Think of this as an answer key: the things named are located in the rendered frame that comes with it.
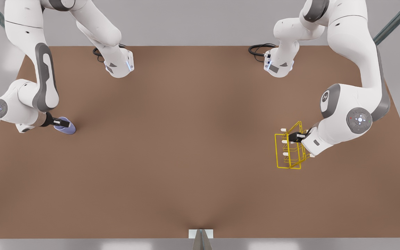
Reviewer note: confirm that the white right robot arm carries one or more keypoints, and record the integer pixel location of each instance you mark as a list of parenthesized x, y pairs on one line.
[(45, 80)]

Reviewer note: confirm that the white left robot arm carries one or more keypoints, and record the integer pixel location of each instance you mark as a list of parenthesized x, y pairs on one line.
[(356, 73)]

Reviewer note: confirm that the lavender cup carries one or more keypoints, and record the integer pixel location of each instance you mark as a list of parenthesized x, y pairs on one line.
[(65, 125)]

